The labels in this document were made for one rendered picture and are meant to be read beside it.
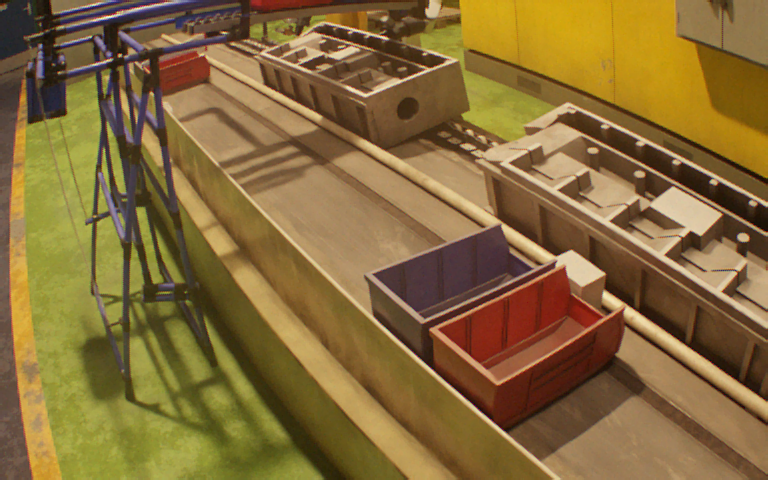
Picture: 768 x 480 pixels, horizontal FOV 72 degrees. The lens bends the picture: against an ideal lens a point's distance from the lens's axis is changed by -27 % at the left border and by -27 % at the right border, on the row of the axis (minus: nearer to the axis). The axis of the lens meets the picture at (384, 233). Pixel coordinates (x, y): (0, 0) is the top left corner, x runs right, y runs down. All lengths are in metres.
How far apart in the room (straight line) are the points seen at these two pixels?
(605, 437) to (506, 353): 0.31
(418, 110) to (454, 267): 0.89
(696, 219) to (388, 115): 1.14
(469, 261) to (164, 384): 1.46
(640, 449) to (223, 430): 1.55
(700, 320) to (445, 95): 1.30
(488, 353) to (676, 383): 0.41
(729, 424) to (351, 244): 1.07
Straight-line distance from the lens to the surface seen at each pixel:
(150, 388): 2.57
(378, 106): 2.14
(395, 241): 1.71
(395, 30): 2.71
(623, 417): 1.22
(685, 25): 3.67
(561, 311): 1.39
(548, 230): 1.61
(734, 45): 3.50
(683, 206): 1.46
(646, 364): 1.35
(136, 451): 2.34
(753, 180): 3.87
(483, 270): 1.48
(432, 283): 1.41
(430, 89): 2.23
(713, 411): 1.28
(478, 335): 1.25
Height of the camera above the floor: 1.61
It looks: 30 degrees down
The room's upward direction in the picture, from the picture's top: 4 degrees counter-clockwise
